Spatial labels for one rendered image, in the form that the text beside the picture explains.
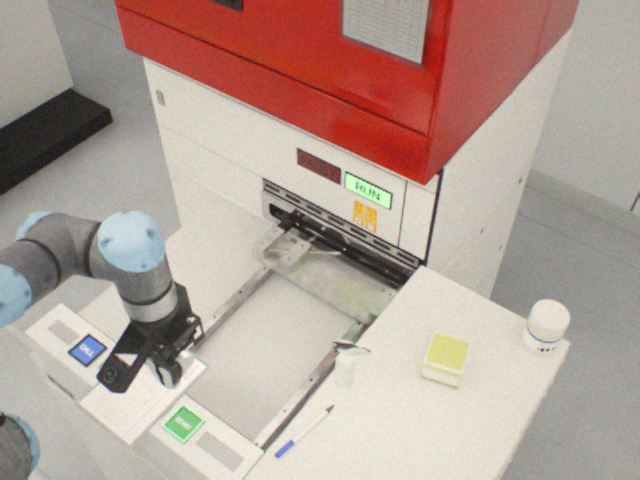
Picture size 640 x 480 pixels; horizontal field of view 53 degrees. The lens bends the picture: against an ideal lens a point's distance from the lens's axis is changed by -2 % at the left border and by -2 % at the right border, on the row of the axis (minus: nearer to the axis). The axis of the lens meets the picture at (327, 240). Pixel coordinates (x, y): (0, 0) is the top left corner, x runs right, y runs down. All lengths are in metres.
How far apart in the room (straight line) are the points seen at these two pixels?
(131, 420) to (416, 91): 0.76
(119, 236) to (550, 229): 2.37
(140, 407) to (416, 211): 0.65
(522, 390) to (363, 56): 0.67
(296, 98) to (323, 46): 0.15
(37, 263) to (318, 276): 0.82
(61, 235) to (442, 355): 0.69
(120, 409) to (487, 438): 0.66
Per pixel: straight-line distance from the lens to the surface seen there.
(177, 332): 0.99
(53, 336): 1.41
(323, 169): 1.42
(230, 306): 1.50
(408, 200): 1.33
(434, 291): 1.38
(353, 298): 1.46
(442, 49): 1.05
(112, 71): 3.93
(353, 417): 1.21
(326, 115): 1.26
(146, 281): 0.86
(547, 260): 2.85
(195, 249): 1.66
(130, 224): 0.84
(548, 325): 1.27
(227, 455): 1.20
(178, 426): 1.23
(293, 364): 1.44
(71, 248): 0.87
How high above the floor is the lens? 2.04
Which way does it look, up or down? 48 degrees down
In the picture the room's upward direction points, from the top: 1 degrees clockwise
